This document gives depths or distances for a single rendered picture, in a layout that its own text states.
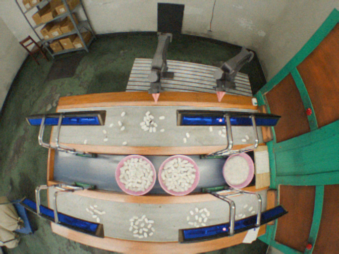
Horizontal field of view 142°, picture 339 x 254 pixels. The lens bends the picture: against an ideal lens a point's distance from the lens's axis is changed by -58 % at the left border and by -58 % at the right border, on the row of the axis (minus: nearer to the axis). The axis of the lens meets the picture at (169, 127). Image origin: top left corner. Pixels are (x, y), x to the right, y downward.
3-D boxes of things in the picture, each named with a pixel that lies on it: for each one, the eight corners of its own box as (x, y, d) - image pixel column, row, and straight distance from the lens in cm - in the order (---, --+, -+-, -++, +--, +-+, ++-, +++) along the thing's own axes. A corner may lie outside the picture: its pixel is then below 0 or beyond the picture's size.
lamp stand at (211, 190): (201, 187, 102) (229, 200, 61) (225, 185, 109) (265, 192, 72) (201, 212, 106) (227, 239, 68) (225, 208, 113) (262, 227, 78)
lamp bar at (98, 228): (26, 196, 113) (18, 197, 109) (103, 223, 73) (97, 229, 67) (27, 207, 115) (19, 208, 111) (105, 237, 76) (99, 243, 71)
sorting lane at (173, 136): (58, 110, 141) (57, 109, 139) (257, 111, 133) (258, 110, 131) (52, 142, 134) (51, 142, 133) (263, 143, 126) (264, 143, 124)
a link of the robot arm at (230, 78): (229, 83, 124) (250, 56, 111) (223, 77, 126) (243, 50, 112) (232, 81, 130) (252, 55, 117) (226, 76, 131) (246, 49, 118)
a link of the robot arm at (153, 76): (160, 83, 81) (163, 63, 80) (145, 81, 82) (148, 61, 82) (162, 81, 92) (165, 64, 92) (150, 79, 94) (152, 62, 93)
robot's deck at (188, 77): (135, 61, 146) (135, 58, 144) (245, 76, 164) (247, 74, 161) (114, 150, 109) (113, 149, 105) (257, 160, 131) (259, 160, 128)
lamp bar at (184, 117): (175, 110, 66) (177, 104, 60) (272, 114, 95) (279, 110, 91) (176, 126, 64) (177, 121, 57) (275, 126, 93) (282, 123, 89)
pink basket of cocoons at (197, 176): (153, 164, 97) (152, 164, 88) (187, 150, 99) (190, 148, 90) (167, 198, 99) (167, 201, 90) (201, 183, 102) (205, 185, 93)
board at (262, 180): (252, 146, 112) (253, 146, 111) (266, 145, 122) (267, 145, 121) (255, 189, 114) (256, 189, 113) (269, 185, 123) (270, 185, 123)
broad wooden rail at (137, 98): (69, 105, 154) (59, 97, 142) (246, 105, 147) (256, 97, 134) (67, 116, 150) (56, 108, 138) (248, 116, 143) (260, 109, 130)
